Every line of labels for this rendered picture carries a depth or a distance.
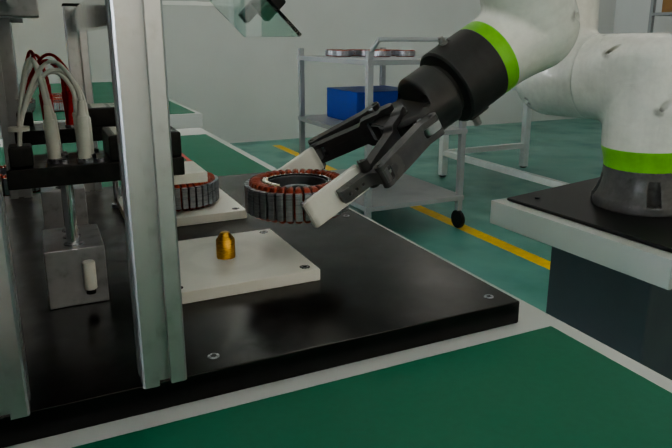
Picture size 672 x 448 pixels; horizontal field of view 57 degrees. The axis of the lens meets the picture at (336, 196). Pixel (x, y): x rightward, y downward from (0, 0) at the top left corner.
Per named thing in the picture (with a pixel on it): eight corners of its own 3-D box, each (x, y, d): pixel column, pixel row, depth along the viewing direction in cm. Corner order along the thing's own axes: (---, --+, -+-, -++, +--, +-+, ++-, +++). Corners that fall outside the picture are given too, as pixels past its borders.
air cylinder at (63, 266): (102, 273, 63) (97, 221, 62) (110, 300, 57) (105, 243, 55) (48, 281, 61) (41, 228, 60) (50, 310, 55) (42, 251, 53)
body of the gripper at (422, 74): (477, 122, 69) (414, 169, 67) (434, 114, 76) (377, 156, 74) (451, 63, 66) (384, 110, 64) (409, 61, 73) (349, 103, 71)
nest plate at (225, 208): (218, 193, 96) (217, 185, 96) (247, 218, 83) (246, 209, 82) (116, 204, 90) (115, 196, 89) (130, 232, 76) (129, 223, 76)
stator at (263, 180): (323, 194, 74) (323, 163, 73) (367, 217, 64) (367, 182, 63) (232, 205, 70) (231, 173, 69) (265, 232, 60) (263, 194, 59)
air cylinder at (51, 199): (85, 214, 84) (81, 175, 83) (89, 229, 78) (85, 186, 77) (44, 218, 82) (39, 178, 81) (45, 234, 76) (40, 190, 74)
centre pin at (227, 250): (232, 252, 66) (231, 228, 65) (237, 258, 64) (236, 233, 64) (214, 255, 65) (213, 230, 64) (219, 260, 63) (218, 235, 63)
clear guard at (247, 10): (246, 37, 101) (244, -2, 100) (301, 36, 80) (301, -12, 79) (24, 36, 87) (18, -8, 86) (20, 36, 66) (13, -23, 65)
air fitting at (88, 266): (97, 289, 56) (94, 257, 55) (98, 293, 55) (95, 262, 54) (84, 291, 56) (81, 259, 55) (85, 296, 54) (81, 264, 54)
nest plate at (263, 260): (270, 237, 75) (270, 227, 74) (320, 280, 61) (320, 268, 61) (141, 255, 68) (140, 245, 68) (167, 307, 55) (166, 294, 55)
